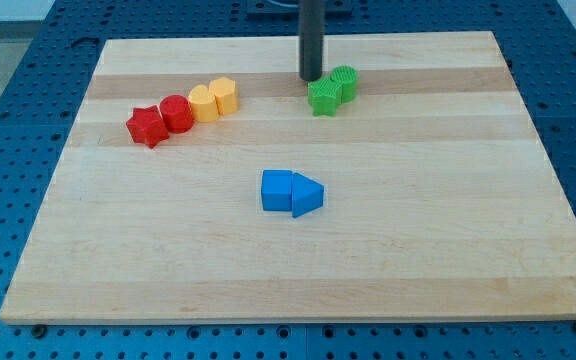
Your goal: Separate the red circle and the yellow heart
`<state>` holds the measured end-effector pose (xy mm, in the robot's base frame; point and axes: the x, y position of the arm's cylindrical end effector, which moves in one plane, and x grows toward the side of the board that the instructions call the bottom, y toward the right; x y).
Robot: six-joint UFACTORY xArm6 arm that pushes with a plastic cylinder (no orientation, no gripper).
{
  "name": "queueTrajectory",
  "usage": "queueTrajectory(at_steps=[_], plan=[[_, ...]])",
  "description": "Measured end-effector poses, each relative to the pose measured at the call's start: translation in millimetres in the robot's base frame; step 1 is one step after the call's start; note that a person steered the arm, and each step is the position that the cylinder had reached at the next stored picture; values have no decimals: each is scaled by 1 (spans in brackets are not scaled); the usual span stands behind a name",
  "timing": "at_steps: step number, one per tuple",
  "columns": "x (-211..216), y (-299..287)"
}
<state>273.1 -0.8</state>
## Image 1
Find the yellow heart block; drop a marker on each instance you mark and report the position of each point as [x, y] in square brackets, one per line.
[203, 104]

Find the green circle block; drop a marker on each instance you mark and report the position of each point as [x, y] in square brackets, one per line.
[347, 77]

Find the red circle block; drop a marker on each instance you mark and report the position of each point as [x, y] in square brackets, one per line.
[176, 113]

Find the blue cube block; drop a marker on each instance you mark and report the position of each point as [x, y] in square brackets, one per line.
[276, 190]

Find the blue triangle block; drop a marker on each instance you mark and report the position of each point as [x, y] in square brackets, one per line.
[307, 195]

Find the green star block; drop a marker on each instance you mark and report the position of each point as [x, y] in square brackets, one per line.
[324, 96]

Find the wooden board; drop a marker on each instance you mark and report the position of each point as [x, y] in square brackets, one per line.
[440, 201]

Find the yellow hexagon block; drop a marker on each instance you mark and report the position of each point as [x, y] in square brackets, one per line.
[225, 91]

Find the red star block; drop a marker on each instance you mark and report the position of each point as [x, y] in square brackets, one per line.
[147, 126]

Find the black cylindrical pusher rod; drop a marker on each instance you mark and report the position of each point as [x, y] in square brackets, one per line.
[311, 29]

